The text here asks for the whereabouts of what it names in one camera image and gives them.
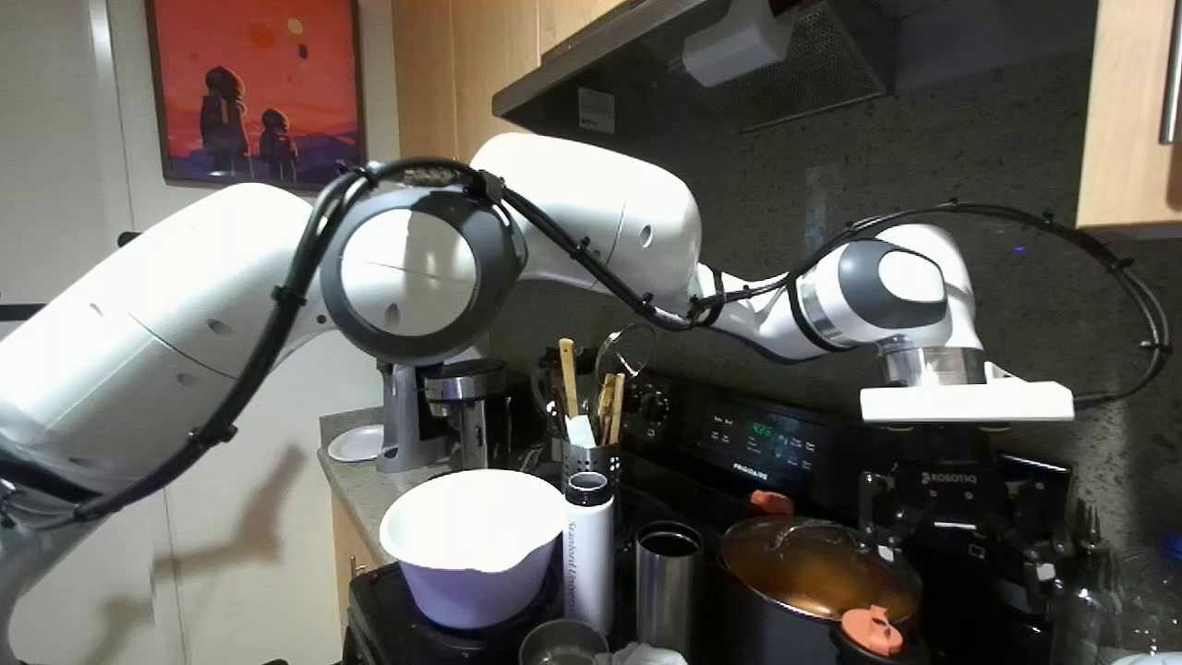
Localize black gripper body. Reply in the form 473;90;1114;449
862;435;1074;619

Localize red handle seal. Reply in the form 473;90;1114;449
748;489;794;518
839;608;905;663

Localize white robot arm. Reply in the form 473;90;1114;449
0;135;1074;600

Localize black kitchen stove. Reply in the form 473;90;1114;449
342;368;1112;665

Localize steel travel mug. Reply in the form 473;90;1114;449
636;521;702;657

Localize white black bottle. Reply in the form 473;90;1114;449
560;469;615;635

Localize steel utensil holder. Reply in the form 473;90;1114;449
560;413;622;478

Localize small glass jar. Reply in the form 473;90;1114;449
519;622;610;665

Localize wooden spoon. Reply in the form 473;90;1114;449
557;337;579;417

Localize large white mixing bowl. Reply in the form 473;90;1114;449
376;469;568;634

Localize steel coffee maker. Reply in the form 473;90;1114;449
383;358;505;473

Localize black range hood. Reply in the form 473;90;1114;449
493;0;1098;141

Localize small white bowl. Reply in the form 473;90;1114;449
326;427;383;467

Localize red framed painting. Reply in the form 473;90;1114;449
145;0;366;188

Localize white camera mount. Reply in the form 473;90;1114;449
862;380;1074;427

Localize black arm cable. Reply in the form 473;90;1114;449
0;156;1176;521

